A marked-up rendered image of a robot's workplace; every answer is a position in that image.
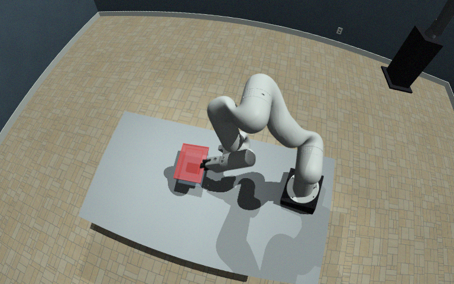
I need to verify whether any red lid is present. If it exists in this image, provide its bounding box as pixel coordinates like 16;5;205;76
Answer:
174;143;209;184

